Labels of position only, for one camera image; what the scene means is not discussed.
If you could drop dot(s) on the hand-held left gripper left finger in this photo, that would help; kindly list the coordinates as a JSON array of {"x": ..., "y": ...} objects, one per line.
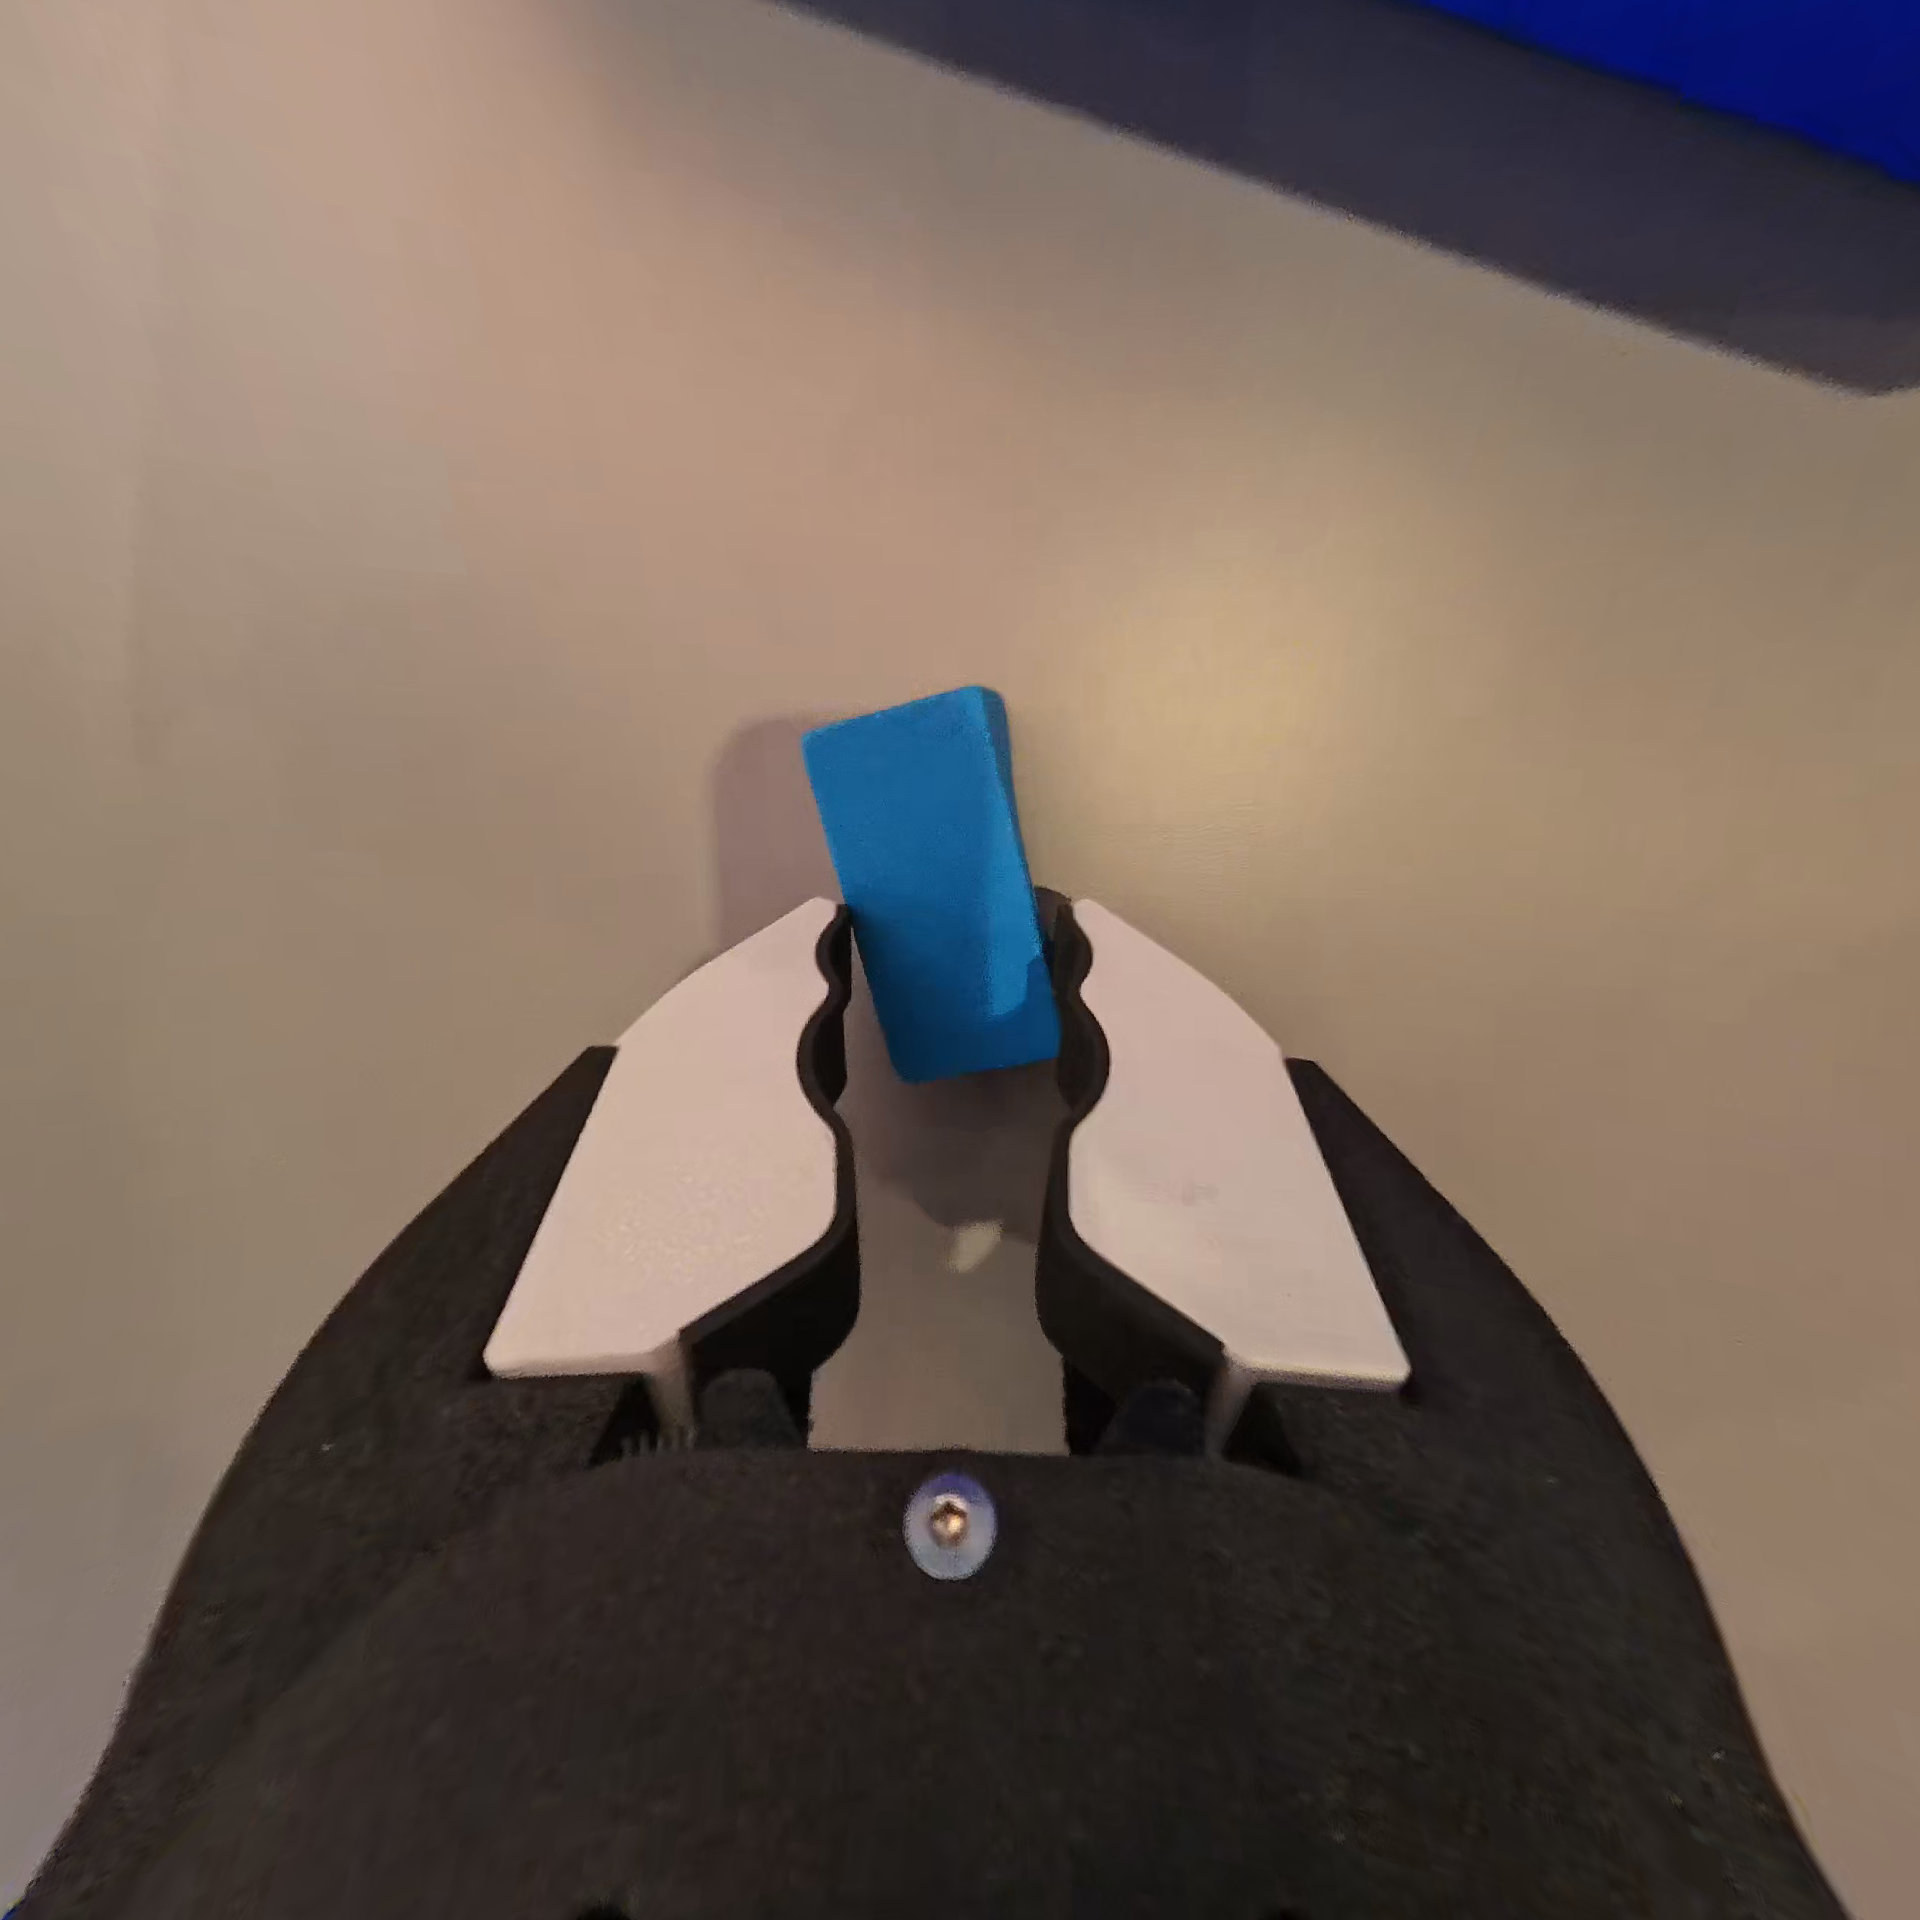
[{"x": 677, "y": 1200}]

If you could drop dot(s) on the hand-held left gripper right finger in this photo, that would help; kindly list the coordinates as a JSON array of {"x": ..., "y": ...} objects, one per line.
[{"x": 1231, "y": 1200}]

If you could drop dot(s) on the blue arch block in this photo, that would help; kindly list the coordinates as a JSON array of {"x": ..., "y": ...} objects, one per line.
[{"x": 936, "y": 887}]

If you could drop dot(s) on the blue plastic bin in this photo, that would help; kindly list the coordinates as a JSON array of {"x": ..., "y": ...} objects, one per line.
[{"x": 1710, "y": 60}]

